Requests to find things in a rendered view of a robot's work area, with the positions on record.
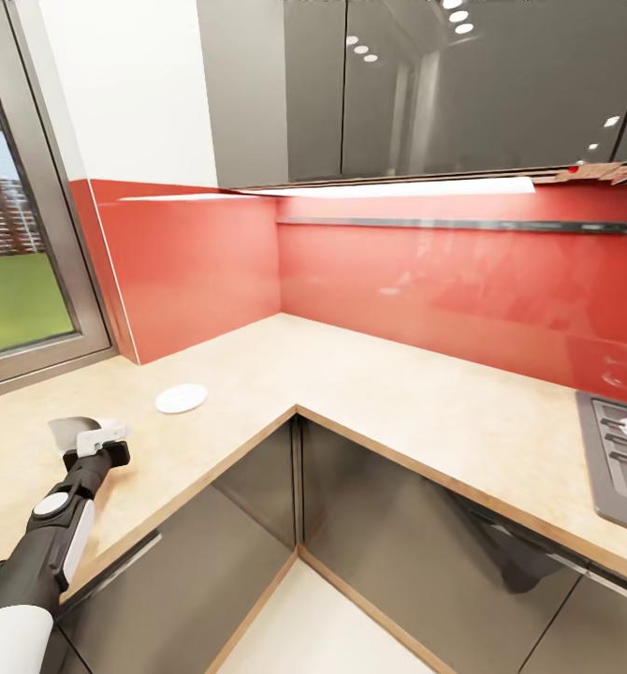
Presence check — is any paper coffee filter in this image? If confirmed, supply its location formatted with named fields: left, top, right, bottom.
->
left=48, top=416, right=117, bottom=459

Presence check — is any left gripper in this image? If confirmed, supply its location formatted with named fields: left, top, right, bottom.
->
left=63, top=441, right=131, bottom=482

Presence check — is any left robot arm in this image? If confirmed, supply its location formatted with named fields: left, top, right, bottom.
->
left=0, top=425, right=133, bottom=674

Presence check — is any saucer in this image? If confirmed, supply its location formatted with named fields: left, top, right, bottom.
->
left=155, top=384, right=208, bottom=413

